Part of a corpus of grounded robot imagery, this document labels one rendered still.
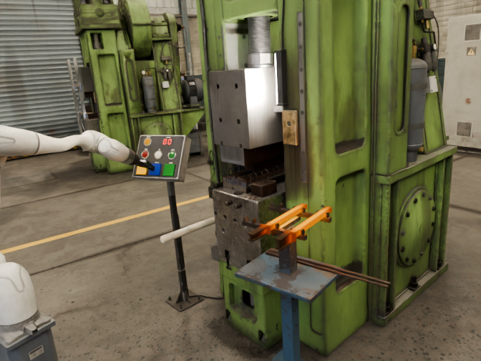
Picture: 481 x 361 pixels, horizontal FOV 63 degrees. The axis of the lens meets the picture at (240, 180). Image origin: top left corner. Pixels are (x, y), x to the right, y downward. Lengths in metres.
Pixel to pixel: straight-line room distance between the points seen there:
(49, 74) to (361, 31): 8.32
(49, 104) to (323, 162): 8.40
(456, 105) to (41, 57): 8.17
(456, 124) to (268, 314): 5.58
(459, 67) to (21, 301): 6.67
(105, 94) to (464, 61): 5.68
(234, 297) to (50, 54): 8.11
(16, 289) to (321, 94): 1.52
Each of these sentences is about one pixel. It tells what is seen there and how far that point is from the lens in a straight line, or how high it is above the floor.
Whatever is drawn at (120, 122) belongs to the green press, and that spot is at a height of 0.84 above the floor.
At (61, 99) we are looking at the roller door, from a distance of 9.86.
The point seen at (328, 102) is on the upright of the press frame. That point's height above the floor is 1.39.
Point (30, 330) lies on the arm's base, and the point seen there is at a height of 0.63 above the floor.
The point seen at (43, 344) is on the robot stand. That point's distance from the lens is 1.96.
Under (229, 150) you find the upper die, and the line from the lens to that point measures 2.16.
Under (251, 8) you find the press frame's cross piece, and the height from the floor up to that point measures 1.85.
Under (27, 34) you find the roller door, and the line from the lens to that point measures 9.83.
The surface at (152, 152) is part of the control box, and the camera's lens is 2.53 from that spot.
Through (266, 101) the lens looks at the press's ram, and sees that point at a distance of 2.09.
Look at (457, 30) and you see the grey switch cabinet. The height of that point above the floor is 1.90.
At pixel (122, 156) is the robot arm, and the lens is 2.16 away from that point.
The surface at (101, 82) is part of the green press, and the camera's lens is 6.85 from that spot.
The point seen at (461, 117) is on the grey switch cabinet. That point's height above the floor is 0.57.
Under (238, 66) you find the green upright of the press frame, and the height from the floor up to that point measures 1.58.
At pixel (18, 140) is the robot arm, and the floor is 1.36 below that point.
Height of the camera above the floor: 1.57
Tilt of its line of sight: 16 degrees down
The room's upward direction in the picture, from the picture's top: 4 degrees counter-clockwise
